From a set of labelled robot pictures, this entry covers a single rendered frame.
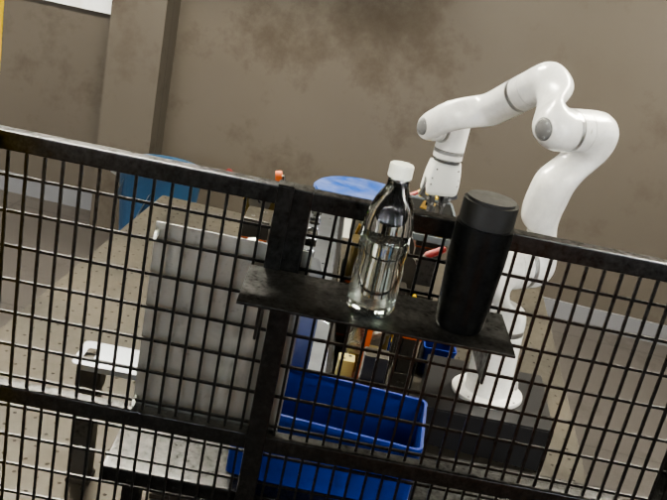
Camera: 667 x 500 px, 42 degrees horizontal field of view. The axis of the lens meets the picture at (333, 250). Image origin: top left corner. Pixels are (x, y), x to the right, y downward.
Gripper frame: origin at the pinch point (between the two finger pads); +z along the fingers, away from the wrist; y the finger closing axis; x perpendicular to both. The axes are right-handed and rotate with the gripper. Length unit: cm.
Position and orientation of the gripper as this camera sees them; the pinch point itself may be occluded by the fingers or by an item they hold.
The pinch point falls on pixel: (434, 210)
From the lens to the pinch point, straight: 250.6
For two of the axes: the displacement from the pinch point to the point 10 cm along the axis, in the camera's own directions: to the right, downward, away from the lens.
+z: -1.9, 9.2, 3.4
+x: 3.1, 3.9, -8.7
